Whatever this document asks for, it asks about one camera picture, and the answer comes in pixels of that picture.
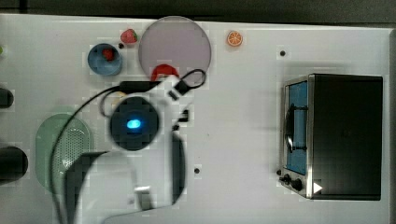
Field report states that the black round container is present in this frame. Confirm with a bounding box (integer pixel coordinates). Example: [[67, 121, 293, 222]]
[[0, 88, 14, 109]]

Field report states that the orange slice toy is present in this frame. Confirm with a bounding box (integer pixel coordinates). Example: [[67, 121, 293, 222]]
[[226, 31, 243, 47]]

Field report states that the blue bowl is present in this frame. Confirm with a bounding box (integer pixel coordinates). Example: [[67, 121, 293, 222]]
[[87, 43, 122, 77]]

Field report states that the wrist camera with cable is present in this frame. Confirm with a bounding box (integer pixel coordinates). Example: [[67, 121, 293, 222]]
[[118, 69, 206, 95]]

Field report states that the green strainer basket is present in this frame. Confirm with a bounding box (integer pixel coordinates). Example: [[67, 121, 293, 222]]
[[35, 114, 94, 194]]

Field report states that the small strawberry in bowl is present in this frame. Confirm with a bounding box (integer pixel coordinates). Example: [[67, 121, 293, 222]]
[[102, 49, 115, 62]]

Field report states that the red ketchup bottle toy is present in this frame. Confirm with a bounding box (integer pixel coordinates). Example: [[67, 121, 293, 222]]
[[150, 63, 179, 81]]

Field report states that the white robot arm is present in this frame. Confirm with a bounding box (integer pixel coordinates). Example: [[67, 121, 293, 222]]
[[64, 76, 191, 224]]

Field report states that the silver toaster oven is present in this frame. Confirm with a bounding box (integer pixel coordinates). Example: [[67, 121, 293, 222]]
[[276, 74, 384, 201]]

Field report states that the grey round plate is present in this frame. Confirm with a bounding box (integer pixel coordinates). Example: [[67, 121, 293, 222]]
[[138, 16, 212, 87]]

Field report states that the large red strawberry toy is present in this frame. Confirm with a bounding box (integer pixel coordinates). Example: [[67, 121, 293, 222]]
[[120, 29, 138, 44]]

